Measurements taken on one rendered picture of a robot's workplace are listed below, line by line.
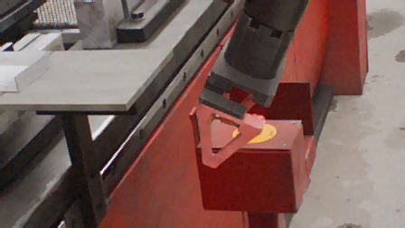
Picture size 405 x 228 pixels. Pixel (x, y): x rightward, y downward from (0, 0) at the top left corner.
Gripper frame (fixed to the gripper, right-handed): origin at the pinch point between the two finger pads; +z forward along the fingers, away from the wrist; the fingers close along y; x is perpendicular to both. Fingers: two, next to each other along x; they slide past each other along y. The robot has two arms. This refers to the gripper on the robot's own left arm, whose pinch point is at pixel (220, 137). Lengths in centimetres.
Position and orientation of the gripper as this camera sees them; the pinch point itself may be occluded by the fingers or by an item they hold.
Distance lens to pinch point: 88.4
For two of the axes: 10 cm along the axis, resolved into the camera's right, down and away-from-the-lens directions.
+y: -2.0, 4.3, -8.8
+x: 9.2, 3.8, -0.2
